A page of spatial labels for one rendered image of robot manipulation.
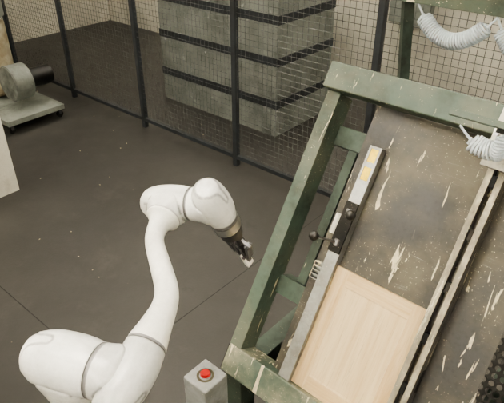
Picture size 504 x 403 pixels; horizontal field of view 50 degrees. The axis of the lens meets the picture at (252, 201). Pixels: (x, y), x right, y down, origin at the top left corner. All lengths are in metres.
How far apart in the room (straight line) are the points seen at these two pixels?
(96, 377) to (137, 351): 0.10
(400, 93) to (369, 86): 0.12
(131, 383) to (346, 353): 1.03
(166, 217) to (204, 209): 0.12
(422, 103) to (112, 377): 1.32
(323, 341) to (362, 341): 0.16
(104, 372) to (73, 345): 0.10
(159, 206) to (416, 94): 0.96
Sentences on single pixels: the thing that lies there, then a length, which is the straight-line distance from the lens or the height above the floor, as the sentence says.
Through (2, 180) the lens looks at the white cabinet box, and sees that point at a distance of 5.35.
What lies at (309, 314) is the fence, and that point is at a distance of 2.12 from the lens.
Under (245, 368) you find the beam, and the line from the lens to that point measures 2.29.
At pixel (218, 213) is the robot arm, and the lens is 1.55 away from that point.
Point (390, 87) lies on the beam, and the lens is 2.02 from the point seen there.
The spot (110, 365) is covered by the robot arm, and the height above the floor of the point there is 1.66.
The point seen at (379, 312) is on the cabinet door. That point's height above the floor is 1.23.
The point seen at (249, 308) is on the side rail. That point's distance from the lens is 2.25.
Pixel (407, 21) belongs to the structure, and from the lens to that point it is 2.51.
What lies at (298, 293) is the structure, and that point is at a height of 1.12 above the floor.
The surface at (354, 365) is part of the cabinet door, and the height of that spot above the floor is 1.05.
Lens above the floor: 2.60
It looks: 32 degrees down
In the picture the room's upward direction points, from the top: straight up
